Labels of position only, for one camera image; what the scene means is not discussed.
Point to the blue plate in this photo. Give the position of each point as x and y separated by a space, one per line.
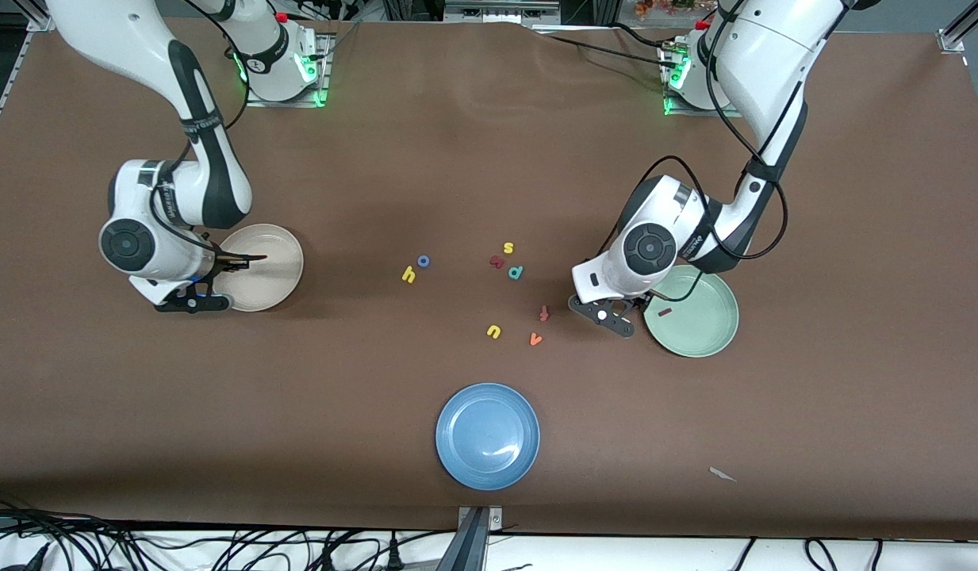
487 436

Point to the yellow foam letter h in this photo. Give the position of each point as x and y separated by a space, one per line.
406 277

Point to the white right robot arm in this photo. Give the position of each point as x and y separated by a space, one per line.
132 47

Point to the beige brown plate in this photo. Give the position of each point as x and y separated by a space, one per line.
278 274

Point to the metal table edge bracket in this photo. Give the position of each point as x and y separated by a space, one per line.
473 539

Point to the aluminium frame profile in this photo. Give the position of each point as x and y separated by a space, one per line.
5 79
960 28

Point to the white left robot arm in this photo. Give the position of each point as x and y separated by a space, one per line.
766 63

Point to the white tape scrap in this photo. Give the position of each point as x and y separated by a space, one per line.
722 474

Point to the grey equipment box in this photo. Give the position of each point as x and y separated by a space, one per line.
496 9

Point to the green plate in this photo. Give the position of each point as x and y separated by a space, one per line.
699 321

